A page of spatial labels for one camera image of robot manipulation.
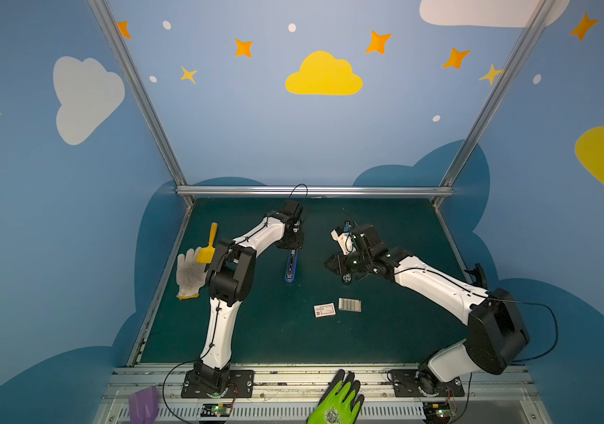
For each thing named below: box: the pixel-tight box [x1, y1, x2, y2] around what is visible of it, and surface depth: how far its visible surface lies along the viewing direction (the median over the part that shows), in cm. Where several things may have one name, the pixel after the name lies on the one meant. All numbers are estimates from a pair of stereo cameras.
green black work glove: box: [308, 369, 365, 424], surface depth 72 cm
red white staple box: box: [313, 302, 337, 318], surface depth 90 cm
